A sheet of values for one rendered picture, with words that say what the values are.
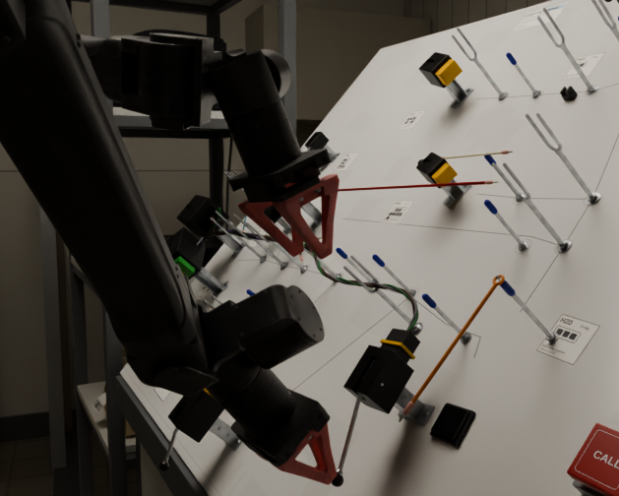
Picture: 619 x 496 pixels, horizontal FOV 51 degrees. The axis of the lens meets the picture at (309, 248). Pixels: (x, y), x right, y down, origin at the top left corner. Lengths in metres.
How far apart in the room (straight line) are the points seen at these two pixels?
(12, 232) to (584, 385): 2.98
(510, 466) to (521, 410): 0.06
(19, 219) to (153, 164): 0.68
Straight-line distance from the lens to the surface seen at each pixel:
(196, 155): 3.42
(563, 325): 0.73
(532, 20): 1.31
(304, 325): 0.57
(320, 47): 3.30
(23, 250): 3.39
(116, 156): 0.38
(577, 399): 0.67
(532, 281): 0.79
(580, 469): 0.60
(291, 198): 0.59
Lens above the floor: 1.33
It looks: 7 degrees down
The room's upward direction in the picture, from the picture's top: straight up
